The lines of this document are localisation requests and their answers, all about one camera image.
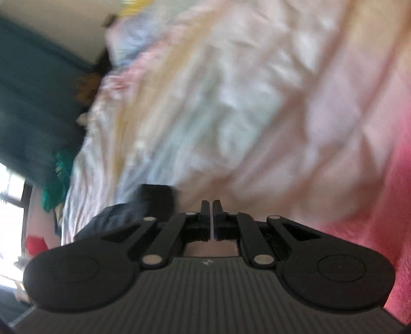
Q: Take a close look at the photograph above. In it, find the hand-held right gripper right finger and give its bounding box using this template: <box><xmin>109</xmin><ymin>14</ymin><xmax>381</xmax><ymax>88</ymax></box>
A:
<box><xmin>212</xmin><ymin>200</ymin><xmax>322</xmax><ymax>269</ymax></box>

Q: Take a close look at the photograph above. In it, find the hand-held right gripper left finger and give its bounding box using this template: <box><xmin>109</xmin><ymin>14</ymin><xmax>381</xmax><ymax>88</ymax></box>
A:
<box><xmin>99</xmin><ymin>200</ymin><xmax>211</xmax><ymax>269</ymax></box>

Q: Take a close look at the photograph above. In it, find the dark cloth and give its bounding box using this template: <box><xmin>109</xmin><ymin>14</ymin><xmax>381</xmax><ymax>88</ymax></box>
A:
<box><xmin>73</xmin><ymin>184</ymin><xmax>176</xmax><ymax>245</ymax></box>

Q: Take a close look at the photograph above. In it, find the pastel striped bed sheet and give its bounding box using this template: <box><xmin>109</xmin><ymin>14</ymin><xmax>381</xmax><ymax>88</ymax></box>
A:
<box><xmin>61</xmin><ymin>0</ymin><xmax>411</xmax><ymax>246</ymax></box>

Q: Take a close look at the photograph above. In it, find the green cloth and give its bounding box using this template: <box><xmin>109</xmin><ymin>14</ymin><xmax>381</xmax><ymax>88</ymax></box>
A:
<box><xmin>41</xmin><ymin>148</ymin><xmax>75</xmax><ymax>212</ymax></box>

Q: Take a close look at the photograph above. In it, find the pink blanket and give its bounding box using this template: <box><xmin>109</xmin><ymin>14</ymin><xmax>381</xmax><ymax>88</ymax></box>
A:
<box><xmin>316</xmin><ymin>120</ymin><xmax>411</xmax><ymax>328</ymax></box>

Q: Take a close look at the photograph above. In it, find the red cloth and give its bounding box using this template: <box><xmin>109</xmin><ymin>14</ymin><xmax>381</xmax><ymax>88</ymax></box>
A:
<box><xmin>26</xmin><ymin>235</ymin><xmax>52</xmax><ymax>257</ymax></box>

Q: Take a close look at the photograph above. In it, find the brown object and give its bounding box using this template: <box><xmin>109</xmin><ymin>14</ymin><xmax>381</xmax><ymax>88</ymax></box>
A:
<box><xmin>73</xmin><ymin>71</ymin><xmax>102</xmax><ymax>108</ymax></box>

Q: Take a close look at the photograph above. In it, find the window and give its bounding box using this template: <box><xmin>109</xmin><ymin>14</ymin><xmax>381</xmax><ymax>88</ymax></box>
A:
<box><xmin>0</xmin><ymin>162</ymin><xmax>31</xmax><ymax>286</ymax></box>

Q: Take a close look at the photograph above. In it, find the teal curtain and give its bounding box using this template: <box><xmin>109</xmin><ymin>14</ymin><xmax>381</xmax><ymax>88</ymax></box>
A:
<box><xmin>0</xmin><ymin>16</ymin><xmax>97</xmax><ymax>193</ymax></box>

